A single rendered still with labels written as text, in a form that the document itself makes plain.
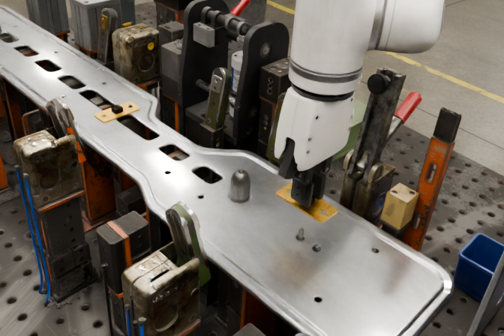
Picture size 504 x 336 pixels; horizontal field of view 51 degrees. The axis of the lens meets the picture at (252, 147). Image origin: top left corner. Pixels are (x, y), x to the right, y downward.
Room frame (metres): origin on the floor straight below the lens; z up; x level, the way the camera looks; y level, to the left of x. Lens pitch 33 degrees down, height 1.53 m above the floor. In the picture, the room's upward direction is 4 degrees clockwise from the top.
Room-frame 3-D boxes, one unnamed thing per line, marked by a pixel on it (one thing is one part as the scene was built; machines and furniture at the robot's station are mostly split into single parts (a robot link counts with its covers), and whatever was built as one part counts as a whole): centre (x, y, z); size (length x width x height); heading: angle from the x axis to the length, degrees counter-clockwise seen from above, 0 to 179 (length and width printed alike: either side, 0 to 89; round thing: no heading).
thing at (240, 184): (0.66, 0.01, 1.02); 0.03 x 0.03 x 0.07
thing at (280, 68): (0.89, -0.05, 0.91); 0.07 x 0.05 x 0.42; 137
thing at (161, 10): (1.29, 0.21, 0.92); 0.10 x 0.08 x 0.45; 47
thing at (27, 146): (0.72, 0.34, 0.87); 0.12 x 0.09 x 0.35; 137
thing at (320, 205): (0.57, -0.08, 1.07); 0.08 x 0.04 x 0.01; 48
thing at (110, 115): (0.89, 0.26, 1.01); 0.08 x 0.04 x 0.01; 137
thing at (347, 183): (0.69, -0.19, 0.88); 0.07 x 0.06 x 0.35; 137
